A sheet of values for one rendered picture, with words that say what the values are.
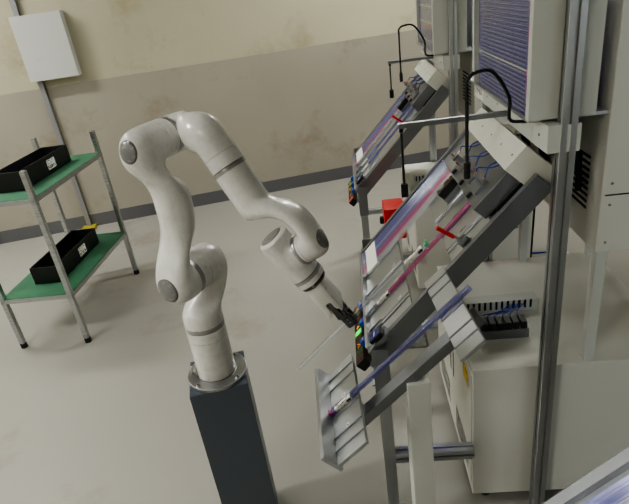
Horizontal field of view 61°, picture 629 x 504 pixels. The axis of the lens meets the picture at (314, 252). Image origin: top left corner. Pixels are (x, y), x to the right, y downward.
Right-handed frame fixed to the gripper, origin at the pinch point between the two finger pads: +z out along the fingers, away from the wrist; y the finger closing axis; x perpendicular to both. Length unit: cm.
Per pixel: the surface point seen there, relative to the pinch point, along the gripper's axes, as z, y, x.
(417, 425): 30.9, 14.1, -2.5
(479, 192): 2, -19, 47
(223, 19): -90, -385, -18
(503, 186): 3, -14, 53
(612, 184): 17, -8, 74
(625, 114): 3, -8, 85
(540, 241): 158, -205, 73
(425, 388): 21.8, 14.1, 6.2
